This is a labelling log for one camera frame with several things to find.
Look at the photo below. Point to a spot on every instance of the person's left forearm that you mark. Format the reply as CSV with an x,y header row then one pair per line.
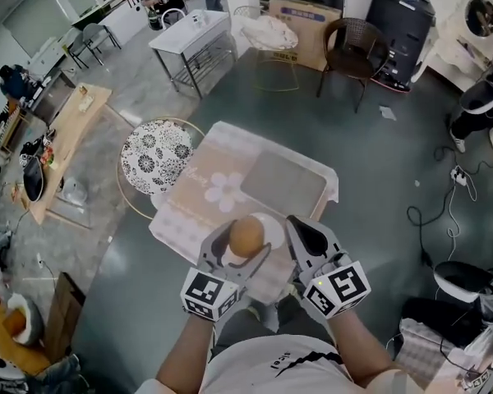
x,y
185,355

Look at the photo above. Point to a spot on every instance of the black bag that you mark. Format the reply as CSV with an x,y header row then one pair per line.
x,y
33,179

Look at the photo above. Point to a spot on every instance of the paper sheet on floor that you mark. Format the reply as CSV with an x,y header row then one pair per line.
x,y
388,112

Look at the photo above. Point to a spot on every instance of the black white floral round stool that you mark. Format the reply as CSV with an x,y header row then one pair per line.
x,y
156,158

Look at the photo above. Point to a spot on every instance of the white round plate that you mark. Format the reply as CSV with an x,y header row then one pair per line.
x,y
276,232

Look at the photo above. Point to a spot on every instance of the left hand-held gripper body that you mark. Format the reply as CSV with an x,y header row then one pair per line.
x,y
207,291

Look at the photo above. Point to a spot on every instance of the long light wooden table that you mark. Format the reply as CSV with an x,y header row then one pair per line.
x,y
72,138

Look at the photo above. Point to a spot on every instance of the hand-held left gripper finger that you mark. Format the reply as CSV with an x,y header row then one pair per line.
x,y
258,261
213,240

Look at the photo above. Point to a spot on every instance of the large cardboard box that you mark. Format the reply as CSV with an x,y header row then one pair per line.
x,y
304,19

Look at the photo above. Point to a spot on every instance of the white metal-legged table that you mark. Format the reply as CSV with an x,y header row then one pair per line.
x,y
193,31

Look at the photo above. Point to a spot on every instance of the person's white shirt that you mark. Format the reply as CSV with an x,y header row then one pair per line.
x,y
279,367

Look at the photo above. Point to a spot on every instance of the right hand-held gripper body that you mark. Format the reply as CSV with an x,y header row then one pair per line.
x,y
339,287

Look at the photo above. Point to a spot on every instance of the round brown bun food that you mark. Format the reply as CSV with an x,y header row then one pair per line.
x,y
247,236

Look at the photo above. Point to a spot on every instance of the person's right forearm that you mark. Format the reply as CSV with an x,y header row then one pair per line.
x,y
363,351

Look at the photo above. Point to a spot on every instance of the table with pink floral cloth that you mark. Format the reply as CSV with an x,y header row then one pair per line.
x,y
213,179

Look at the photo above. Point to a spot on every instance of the black printer cabinet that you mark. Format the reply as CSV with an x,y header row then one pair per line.
x,y
398,27

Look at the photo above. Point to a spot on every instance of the grey chair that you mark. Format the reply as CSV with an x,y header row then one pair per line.
x,y
94,35

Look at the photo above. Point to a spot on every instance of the brown wicker chair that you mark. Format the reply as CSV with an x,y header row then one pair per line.
x,y
353,47

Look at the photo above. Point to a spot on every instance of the white power strip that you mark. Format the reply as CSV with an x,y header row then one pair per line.
x,y
459,175

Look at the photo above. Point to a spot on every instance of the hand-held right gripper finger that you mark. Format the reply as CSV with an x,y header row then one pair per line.
x,y
314,238
292,240

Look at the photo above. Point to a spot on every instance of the grey rectangular tray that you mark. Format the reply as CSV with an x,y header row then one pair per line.
x,y
283,183

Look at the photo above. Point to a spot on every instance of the brown cardboard box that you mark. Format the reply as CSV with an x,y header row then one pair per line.
x,y
63,314

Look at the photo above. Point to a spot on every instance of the person's dark trousers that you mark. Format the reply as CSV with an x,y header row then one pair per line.
x,y
271,322

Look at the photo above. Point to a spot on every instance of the white vanity with round mirror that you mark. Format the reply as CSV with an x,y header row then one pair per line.
x,y
468,35

